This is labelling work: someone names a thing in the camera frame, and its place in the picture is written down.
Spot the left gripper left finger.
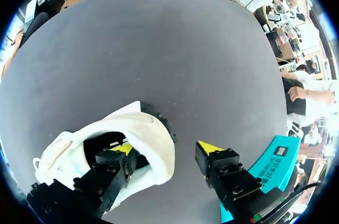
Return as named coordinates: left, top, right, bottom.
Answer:
left=73, top=143, right=138, bottom=210

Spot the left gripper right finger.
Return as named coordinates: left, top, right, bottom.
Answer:
left=195, top=141, right=264, bottom=210

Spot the white sneaker shoe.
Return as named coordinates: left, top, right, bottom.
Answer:
left=33, top=100, right=177, bottom=213

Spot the teal shoebox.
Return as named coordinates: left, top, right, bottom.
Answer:
left=219, top=135, right=303, bottom=221

